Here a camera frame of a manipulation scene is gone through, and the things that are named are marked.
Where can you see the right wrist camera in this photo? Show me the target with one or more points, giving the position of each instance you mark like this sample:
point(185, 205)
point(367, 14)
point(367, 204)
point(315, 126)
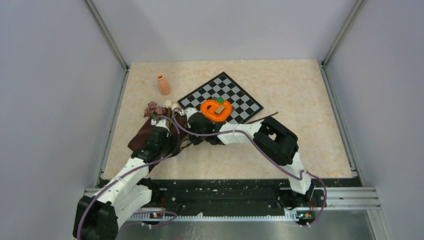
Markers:
point(188, 113)

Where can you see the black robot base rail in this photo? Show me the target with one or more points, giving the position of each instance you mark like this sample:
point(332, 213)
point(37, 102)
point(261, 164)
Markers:
point(228, 198)

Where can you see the maroon wrapping paper sheet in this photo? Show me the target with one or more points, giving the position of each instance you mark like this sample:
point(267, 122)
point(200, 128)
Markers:
point(138, 141)

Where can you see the tan wooden block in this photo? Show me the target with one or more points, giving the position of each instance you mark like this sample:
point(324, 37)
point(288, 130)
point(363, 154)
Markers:
point(219, 110)

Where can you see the brown ribbon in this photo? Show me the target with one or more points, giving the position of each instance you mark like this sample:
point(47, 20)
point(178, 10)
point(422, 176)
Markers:
point(187, 138)

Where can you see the peach ribbed vase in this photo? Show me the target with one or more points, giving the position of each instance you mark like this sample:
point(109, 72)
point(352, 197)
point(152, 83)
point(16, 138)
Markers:
point(163, 84)

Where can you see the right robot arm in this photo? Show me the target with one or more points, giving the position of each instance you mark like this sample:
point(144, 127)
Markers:
point(270, 137)

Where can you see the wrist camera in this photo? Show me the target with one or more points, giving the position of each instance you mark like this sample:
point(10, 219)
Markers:
point(188, 113)
point(160, 123)

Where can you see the black white chessboard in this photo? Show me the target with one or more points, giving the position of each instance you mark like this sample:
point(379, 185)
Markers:
point(223, 86)

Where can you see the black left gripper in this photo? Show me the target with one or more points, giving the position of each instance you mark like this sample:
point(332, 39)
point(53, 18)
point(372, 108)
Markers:
point(174, 146)

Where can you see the aluminium frame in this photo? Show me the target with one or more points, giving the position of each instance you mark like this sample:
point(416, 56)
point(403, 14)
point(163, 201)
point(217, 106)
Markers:
point(378, 223)

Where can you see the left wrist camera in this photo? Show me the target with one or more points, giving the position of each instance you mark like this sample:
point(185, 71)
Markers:
point(160, 123)

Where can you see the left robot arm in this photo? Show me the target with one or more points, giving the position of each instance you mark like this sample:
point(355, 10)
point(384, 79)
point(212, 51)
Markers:
point(100, 217)

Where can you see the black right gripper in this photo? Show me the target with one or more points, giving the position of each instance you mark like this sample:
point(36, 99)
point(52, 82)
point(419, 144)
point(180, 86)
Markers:
point(195, 141)

